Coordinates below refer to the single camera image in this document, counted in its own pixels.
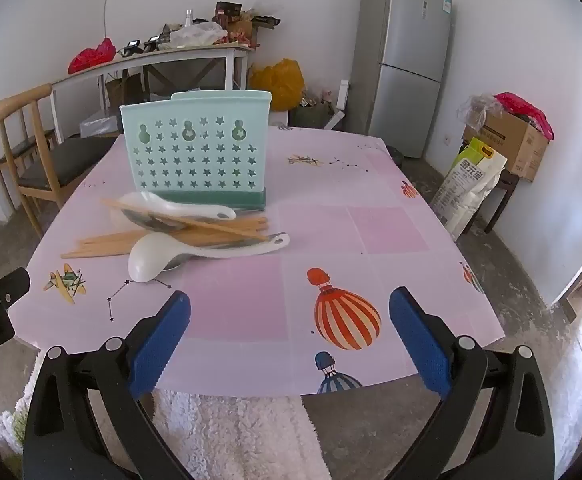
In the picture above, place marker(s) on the wooden chair with dark seat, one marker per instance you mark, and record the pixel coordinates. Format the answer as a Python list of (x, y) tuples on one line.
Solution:
[(71, 160), (16, 149)]

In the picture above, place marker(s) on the dark wooden stool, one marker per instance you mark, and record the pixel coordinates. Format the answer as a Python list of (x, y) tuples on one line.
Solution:
[(503, 187)]

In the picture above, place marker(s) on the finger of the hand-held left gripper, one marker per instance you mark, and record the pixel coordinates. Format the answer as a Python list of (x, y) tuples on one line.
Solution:
[(11, 282)]

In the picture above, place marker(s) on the plastic wrapped flat box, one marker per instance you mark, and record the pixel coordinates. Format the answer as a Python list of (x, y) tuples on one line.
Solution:
[(98, 127)]

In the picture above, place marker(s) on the yellow plastic bag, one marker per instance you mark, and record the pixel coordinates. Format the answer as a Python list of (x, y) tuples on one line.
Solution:
[(281, 85)]

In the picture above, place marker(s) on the mint green utensil holder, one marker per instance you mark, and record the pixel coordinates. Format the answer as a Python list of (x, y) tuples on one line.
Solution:
[(196, 110)]

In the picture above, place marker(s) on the clear glass bottle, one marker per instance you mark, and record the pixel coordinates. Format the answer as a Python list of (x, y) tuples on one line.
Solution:
[(189, 19)]

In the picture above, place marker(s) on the small brown cardboard box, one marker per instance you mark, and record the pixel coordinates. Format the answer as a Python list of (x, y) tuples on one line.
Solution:
[(123, 92)]

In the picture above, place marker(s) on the large printed cardboard box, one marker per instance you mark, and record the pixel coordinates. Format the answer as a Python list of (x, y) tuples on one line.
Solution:
[(511, 147)]

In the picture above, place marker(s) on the wooden chopstick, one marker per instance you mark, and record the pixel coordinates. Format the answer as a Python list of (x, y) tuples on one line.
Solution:
[(106, 253), (106, 241), (106, 249), (221, 227), (106, 238), (106, 245)]

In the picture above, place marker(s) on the white side table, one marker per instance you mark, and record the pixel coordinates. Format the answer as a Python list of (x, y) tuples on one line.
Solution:
[(171, 55)]

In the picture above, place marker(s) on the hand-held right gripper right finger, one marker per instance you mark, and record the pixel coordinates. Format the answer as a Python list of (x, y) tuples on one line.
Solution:
[(418, 340)]

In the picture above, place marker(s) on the white plastic bag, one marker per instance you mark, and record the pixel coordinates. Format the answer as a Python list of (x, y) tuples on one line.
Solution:
[(198, 35)]

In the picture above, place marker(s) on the red plastic bag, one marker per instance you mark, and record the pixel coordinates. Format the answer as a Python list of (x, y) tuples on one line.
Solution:
[(521, 107), (91, 57)]

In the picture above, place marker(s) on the white fluffy garment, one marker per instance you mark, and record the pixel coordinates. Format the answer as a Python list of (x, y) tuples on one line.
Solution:
[(231, 435)]

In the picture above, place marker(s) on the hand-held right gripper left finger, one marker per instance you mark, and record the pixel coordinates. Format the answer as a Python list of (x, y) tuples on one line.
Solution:
[(158, 345)]

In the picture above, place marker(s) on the black bin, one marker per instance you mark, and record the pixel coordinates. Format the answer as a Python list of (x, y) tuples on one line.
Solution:
[(396, 155)]

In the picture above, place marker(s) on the white and yellow rice bag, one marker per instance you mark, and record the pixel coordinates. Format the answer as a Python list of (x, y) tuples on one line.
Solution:
[(466, 185)]

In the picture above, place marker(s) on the small black device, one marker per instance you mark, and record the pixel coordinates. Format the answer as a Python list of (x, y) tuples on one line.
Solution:
[(132, 49), (156, 42)]

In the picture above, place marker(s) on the metal spoon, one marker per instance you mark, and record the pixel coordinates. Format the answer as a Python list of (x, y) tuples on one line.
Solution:
[(181, 261), (156, 224)]

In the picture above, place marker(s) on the dark brown box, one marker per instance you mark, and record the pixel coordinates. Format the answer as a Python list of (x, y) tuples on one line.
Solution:
[(228, 10)]

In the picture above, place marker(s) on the silver refrigerator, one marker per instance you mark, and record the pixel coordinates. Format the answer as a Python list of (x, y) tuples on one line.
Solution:
[(401, 25)]

